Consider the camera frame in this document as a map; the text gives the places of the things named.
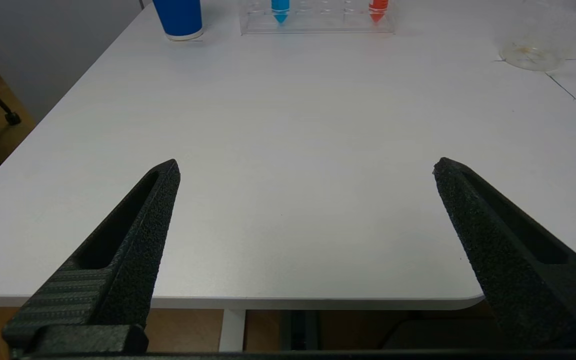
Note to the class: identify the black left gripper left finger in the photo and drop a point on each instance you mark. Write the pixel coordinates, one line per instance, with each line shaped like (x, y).
(133, 260)

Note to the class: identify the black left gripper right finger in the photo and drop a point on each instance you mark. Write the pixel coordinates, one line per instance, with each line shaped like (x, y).
(508, 270)

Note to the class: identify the clear glass beaker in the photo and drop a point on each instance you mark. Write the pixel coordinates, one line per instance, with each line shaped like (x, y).
(533, 52)

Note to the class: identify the test tube with blue pigment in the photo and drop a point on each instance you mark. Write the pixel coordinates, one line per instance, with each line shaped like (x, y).
(280, 10)

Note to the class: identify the test tube with red pigment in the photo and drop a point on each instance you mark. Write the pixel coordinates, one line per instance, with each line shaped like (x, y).
(378, 9)

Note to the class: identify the clear acrylic test tube rack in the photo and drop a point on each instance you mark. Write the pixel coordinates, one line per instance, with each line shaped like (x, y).
(325, 22)

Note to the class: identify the white table leg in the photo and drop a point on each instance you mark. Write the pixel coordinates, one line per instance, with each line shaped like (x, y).
(232, 330)

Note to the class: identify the blue paper cup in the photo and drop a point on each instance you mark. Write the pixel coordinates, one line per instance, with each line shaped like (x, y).
(180, 17)

